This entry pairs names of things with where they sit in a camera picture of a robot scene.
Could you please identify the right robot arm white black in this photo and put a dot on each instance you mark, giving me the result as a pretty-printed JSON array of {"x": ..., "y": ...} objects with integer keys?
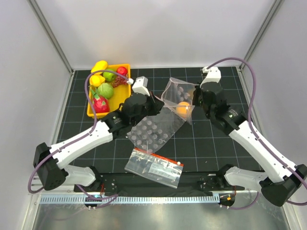
[{"x": 280, "y": 178}]

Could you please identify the green lime toy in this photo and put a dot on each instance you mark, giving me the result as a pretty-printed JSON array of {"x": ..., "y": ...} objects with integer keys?
[{"x": 109, "y": 75}]

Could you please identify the red dragon fruit toy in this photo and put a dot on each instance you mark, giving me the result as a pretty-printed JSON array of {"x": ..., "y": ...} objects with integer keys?
[{"x": 100, "y": 103}]

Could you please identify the clear bag pink zipper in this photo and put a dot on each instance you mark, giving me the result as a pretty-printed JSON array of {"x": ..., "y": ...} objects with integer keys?
[{"x": 153, "y": 132}]

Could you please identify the red apple toy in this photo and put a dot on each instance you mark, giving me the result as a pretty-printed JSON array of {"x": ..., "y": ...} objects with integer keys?
[{"x": 122, "y": 70}]

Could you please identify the aluminium frame post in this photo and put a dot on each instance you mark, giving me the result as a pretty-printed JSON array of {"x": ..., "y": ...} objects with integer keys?
[
  {"x": 263, "y": 28},
  {"x": 46, "y": 27}
]

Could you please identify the clear bag orange zipper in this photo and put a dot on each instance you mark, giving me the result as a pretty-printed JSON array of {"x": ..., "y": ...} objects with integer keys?
[{"x": 155, "y": 168}]

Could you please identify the right aluminium frame post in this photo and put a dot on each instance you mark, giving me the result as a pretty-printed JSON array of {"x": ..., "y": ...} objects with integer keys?
[{"x": 263, "y": 28}]

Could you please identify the left aluminium frame post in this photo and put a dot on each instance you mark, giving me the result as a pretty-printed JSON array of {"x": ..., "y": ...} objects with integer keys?
[{"x": 46, "y": 27}]

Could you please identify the orange peach toy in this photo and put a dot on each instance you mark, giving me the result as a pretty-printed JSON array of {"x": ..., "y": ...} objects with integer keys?
[{"x": 183, "y": 108}]

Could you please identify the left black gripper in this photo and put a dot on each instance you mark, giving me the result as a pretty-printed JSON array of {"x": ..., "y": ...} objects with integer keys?
[{"x": 156, "y": 105}]

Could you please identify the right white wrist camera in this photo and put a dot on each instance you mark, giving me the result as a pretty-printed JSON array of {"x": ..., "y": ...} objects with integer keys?
[{"x": 212, "y": 74}]

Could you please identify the black grid cutting mat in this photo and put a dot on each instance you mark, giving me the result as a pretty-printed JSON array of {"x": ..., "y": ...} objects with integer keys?
[{"x": 198, "y": 145}]

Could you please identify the pink polka dot zip bag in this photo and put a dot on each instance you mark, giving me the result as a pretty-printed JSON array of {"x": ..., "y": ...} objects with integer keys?
[{"x": 177, "y": 91}]

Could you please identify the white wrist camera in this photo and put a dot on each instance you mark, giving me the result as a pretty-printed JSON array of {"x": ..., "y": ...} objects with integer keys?
[
  {"x": 140, "y": 86},
  {"x": 212, "y": 74}
]

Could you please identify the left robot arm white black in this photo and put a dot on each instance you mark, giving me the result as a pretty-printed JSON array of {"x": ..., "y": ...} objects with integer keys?
[{"x": 52, "y": 163}]

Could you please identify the yellow mango toy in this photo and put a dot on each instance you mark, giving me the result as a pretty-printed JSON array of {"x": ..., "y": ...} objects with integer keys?
[{"x": 100, "y": 65}]

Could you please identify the dark red grapes toy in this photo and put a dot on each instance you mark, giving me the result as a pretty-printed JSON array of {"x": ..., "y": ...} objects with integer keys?
[{"x": 118, "y": 81}]

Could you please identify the slotted white cable duct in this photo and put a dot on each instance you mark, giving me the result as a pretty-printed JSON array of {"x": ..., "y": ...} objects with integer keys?
[{"x": 83, "y": 199}]

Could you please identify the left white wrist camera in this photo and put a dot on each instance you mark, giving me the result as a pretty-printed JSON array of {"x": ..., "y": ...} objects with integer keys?
[{"x": 140, "y": 86}]

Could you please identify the yellow plastic tray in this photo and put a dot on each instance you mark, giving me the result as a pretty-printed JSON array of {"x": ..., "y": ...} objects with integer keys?
[{"x": 121, "y": 93}]

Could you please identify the green cabbage toy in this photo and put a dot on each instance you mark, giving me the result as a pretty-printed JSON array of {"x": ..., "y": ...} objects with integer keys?
[{"x": 105, "y": 90}]

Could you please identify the yellow lemon toy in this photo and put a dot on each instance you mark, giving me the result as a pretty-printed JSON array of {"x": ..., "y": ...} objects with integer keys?
[{"x": 96, "y": 80}]

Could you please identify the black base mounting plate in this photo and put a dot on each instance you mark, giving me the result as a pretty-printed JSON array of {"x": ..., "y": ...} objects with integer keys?
[{"x": 190, "y": 184}]

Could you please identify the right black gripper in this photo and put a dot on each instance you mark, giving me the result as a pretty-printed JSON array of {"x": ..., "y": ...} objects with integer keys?
[{"x": 195, "y": 101}]

